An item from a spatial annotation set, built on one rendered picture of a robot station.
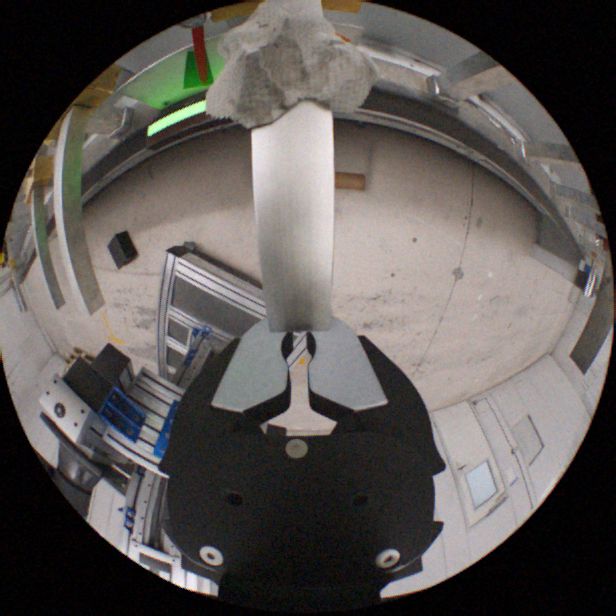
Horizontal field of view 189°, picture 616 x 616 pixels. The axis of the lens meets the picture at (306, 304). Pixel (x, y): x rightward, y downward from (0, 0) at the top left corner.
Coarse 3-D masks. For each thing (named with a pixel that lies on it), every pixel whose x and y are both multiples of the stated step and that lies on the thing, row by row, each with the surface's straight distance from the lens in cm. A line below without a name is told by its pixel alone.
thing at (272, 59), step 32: (256, 32) 12; (288, 32) 9; (320, 32) 10; (256, 64) 8; (288, 64) 9; (320, 64) 9; (352, 64) 8; (224, 96) 9; (256, 96) 8; (288, 96) 8; (320, 96) 8; (352, 96) 8
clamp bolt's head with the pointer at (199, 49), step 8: (200, 16) 21; (184, 24) 21; (192, 24) 21; (192, 32) 24; (200, 32) 24; (200, 40) 24; (200, 48) 25; (200, 56) 26; (200, 64) 27; (200, 72) 29; (200, 80) 30
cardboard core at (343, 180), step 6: (336, 174) 88; (342, 174) 89; (348, 174) 90; (354, 174) 91; (360, 174) 92; (336, 180) 87; (342, 180) 88; (348, 180) 88; (354, 180) 89; (360, 180) 90; (336, 186) 89; (342, 186) 89; (348, 186) 90; (354, 186) 90; (360, 186) 91
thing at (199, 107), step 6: (204, 102) 31; (186, 108) 33; (192, 108) 32; (198, 108) 31; (204, 108) 31; (174, 114) 33; (180, 114) 33; (186, 114) 32; (192, 114) 31; (162, 120) 35; (168, 120) 34; (174, 120) 33; (156, 126) 35; (162, 126) 34; (150, 132) 36
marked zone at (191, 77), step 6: (192, 54) 27; (186, 60) 27; (192, 60) 27; (186, 66) 28; (192, 66) 28; (186, 72) 29; (192, 72) 29; (210, 72) 29; (186, 78) 30; (192, 78) 30; (198, 78) 30; (210, 78) 30; (186, 84) 31; (192, 84) 31; (198, 84) 31; (210, 84) 32
